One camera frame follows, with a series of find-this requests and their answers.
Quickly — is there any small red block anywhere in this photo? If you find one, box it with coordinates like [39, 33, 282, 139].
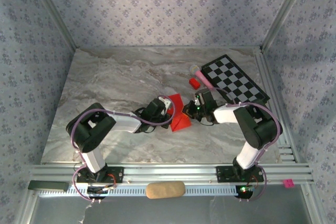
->
[188, 77, 202, 90]

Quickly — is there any white slotted cable duct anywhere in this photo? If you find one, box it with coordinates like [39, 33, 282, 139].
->
[36, 184, 253, 197]

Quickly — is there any aluminium side rail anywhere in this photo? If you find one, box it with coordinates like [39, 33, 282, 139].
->
[253, 48, 299, 163]

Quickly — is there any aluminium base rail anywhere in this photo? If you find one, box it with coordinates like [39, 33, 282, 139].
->
[30, 164, 315, 185]

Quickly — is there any tan oval pad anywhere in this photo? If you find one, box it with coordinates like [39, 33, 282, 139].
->
[145, 180, 186, 200]

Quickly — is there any aluminium frame post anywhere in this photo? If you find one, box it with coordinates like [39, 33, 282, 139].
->
[260, 0, 313, 51]

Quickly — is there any pink toy microphone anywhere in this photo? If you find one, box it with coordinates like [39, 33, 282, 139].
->
[189, 65, 215, 91]

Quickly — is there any red cloth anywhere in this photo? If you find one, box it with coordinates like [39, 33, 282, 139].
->
[166, 93, 192, 132]

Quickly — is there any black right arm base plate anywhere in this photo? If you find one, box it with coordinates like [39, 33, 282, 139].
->
[215, 165, 265, 183]

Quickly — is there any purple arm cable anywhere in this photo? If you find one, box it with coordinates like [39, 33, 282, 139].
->
[71, 95, 176, 204]
[207, 87, 283, 204]

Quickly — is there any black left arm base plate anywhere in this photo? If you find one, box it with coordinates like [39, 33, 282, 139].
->
[76, 166, 124, 183]

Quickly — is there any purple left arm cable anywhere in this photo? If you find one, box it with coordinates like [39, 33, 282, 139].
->
[71, 95, 176, 204]

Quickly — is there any aluminium back rail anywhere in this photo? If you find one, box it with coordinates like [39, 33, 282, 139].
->
[75, 45, 263, 50]

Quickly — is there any black white checkerboard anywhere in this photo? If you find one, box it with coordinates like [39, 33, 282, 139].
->
[201, 54, 271, 106]

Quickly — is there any black flat bar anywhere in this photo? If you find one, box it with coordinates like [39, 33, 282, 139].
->
[27, 180, 69, 193]

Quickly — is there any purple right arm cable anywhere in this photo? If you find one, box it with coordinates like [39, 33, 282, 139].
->
[207, 87, 283, 204]

